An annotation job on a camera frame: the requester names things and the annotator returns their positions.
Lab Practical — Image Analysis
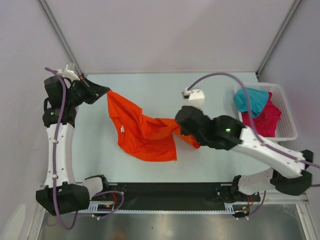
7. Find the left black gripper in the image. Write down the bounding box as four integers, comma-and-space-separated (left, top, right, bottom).
65, 75, 110, 107

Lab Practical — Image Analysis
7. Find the orange t-shirt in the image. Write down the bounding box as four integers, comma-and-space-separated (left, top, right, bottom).
106, 90, 201, 162

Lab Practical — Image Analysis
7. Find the teal t-shirt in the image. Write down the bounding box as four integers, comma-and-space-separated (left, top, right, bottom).
233, 88, 269, 118

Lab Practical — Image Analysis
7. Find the white plastic basket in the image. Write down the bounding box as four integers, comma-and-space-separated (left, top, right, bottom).
244, 82, 298, 142

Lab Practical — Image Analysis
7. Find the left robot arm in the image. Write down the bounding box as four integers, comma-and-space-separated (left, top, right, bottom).
35, 76, 111, 216

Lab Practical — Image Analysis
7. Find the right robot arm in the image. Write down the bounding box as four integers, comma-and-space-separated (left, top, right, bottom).
174, 106, 313, 201

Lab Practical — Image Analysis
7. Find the magenta t-shirt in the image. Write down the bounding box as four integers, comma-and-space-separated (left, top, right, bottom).
253, 92, 282, 138

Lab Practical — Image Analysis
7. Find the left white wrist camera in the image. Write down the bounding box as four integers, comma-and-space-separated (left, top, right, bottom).
57, 63, 80, 82

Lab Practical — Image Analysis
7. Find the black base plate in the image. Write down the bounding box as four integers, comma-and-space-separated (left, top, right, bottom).
89, 181, 261, 211

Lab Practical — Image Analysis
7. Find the left rear frame post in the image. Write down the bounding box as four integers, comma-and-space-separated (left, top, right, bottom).
36, 0, 83, 75

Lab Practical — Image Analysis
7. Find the frame post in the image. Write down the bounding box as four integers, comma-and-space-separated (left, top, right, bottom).
255, 0, 305, 81
36, 0, 83, 75

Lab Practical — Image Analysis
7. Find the white slotted cable duct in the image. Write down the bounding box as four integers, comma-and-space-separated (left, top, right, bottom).
84, 201, 251, 215

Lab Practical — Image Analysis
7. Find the aluminium frame rail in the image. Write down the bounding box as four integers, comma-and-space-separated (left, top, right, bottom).
34, 181, 311, 206

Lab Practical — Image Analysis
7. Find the right rear frame post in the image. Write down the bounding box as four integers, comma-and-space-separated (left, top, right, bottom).
255, 0, 305, 81

